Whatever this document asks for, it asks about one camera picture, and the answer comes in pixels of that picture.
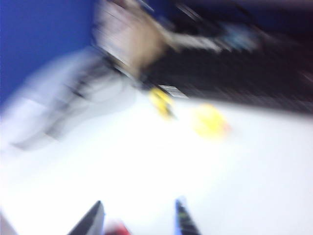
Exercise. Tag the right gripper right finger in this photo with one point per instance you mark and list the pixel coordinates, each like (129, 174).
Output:
(185, 218)

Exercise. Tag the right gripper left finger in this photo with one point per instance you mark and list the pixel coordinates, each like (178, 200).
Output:
(90, 220)

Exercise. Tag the white chicken doll red comb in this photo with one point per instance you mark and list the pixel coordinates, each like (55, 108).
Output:
(117, 227)

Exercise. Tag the yellow rubber duck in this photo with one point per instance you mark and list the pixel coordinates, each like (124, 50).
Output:
(210, 122)

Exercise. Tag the yellow Pichu figure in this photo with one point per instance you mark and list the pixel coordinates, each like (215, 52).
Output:
(162, 102)

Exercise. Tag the white cloth sheet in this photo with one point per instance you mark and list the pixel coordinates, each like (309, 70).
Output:
(31, 110)

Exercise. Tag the black mechanical keyboard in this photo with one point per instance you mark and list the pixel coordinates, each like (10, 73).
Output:
(232, 80)

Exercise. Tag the beige canvas desk calendar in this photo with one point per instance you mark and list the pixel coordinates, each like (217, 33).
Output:
(132, 39)

